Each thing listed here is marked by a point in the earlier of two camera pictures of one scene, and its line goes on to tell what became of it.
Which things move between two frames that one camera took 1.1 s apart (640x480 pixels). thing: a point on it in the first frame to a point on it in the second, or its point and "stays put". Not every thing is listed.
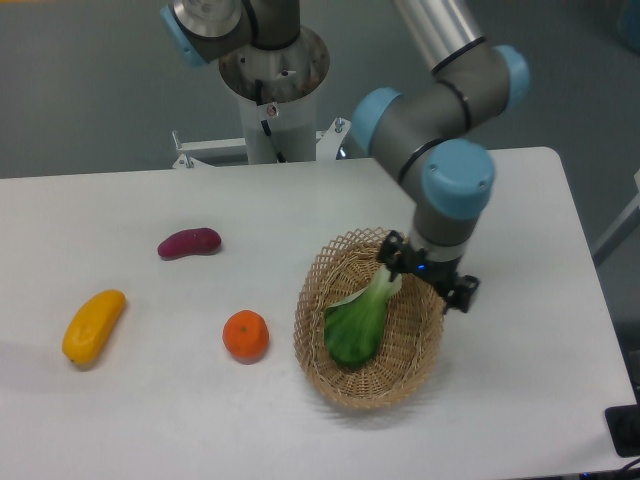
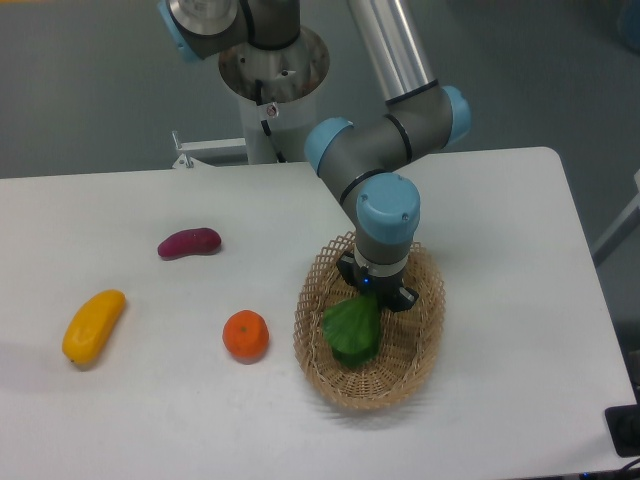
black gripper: (396, 257) to (384, 287)
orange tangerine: (245, 335) stays put
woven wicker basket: (408, 352) stays put
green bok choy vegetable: (355, 326) stays put
